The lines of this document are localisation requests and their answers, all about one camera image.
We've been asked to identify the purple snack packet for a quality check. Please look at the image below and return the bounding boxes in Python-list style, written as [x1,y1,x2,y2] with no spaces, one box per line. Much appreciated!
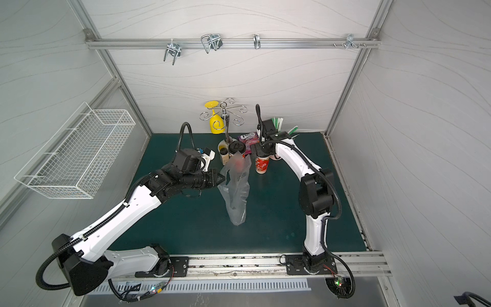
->
[239,132,259,156]

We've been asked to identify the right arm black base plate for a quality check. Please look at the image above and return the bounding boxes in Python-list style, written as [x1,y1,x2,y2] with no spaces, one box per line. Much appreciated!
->
[280,252,338,276]

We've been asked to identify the aluminium overhead rail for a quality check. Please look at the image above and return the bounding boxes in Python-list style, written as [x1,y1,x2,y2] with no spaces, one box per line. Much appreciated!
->
[86,37,382,50]

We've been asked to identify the white wire basket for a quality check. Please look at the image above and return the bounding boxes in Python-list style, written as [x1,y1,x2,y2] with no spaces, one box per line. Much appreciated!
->
[14,102,136,200]

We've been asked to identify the right base cable bundle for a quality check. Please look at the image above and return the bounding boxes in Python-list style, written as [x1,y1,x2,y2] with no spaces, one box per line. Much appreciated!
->
[324,256,357,299]

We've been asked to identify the clear plastic carrier bag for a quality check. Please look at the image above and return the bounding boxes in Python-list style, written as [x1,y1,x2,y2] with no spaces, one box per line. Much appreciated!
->
[218,152,251,226]

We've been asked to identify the yellow plastic goblet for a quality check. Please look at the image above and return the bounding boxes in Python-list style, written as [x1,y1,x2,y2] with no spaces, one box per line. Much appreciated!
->
[200,101,225,134]

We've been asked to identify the metal cup hanging stand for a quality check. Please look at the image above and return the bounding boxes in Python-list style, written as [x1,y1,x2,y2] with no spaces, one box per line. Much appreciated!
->
[199,97,248,149]

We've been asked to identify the base cable bundle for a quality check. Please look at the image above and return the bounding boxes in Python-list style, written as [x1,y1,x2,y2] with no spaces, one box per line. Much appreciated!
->
[108,264,174,303]
[324,256,357,299]

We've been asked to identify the left base cable bundle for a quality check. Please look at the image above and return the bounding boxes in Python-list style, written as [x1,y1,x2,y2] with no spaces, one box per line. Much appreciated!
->
[108,264,174,303]

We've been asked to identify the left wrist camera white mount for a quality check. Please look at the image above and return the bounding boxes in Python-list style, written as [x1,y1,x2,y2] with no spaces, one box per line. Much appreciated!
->
[201,148,216,172]

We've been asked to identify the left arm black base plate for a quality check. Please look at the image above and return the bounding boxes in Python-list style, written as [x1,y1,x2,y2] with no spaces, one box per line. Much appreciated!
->
[134,257,189,278]

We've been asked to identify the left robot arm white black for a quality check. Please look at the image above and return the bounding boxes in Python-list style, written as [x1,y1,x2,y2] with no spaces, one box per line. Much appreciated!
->
[35,139,225,296]

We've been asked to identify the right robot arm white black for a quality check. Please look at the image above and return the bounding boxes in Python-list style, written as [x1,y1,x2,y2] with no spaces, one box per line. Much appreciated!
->
[251,104,343,275]

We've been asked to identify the small beige milk tea bottle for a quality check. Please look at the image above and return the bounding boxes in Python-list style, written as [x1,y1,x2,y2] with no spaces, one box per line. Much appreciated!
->
[219,147,230,166]

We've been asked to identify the red milk tea cup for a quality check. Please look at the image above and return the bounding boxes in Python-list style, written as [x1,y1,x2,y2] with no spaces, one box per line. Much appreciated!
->
[228,141,246,171]
[255,156,270,174]

